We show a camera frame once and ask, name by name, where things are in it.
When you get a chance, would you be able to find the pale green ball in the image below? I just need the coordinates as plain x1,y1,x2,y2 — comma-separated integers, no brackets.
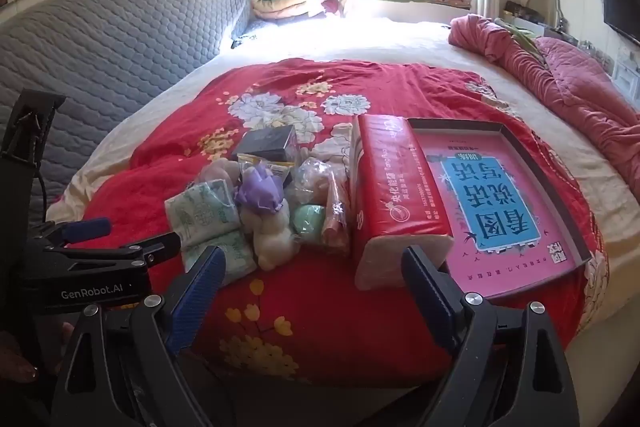
292,203,328,238

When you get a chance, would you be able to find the red tissue pack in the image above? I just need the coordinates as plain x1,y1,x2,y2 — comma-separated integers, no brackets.
348,113,456,292

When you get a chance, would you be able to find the dark patterned box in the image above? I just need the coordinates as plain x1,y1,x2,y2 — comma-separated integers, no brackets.
505,0,541,25

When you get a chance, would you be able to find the pink towel packet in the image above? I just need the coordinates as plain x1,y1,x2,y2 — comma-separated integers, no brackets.
320,169,351,258

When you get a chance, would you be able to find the bed with cream sheet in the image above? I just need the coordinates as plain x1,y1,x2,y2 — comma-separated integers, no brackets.
47,14,640,358

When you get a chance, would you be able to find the pink quilt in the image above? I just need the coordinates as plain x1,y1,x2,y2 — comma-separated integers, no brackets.
448,14,640,208

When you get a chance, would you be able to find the black cable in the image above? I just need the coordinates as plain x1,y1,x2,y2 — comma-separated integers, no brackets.
30,157,51,228

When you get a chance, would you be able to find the arched mirror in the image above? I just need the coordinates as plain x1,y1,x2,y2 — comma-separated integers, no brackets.
527,0,568,30

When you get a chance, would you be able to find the plush rabbit pink dress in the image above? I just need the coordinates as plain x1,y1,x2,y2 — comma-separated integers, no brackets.
197,157,243,188

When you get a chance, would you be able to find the green white tissue packet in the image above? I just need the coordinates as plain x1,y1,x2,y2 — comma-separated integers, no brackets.
165,179,241,248
181,229,258,288

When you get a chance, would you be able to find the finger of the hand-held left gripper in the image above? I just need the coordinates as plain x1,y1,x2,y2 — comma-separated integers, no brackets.
47,231,182,276
30,217,113,250

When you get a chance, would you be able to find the plush rabbit purple dress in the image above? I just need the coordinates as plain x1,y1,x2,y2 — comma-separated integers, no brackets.
235,159,301,270

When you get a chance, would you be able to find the white drawer unit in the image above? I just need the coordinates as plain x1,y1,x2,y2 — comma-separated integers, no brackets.
612,42,640,102

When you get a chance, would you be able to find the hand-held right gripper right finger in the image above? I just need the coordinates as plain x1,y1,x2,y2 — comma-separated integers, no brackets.
401,246,581,427

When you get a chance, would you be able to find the shallow grey box pink inside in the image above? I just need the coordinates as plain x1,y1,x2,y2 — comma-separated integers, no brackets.
406,117,593,300

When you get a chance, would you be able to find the shiny black box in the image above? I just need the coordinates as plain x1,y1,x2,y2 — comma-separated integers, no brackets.
231,125,297,164

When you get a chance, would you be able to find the clear plastic bag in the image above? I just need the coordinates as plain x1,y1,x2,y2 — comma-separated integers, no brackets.
287,157,336,212

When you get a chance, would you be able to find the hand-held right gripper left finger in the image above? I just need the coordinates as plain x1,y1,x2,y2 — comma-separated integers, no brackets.
50,246,231,427

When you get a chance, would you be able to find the grey quilted headboard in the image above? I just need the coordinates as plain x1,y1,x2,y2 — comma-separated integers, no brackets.
0,0,251,228

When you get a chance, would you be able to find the green cloth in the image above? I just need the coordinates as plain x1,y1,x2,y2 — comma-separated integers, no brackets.
495,19,543,58

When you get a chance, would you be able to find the red floral blanket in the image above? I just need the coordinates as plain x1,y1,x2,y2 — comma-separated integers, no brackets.
62,63,608,395

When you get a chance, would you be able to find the yellow snack packet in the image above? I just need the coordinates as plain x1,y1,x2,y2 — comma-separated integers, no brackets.
237,157,296,188

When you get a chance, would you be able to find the black television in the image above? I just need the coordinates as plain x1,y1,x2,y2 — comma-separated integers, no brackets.
601,0,640,48

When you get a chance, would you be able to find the person's left hand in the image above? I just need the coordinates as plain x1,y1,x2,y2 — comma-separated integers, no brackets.
0,321,76,385

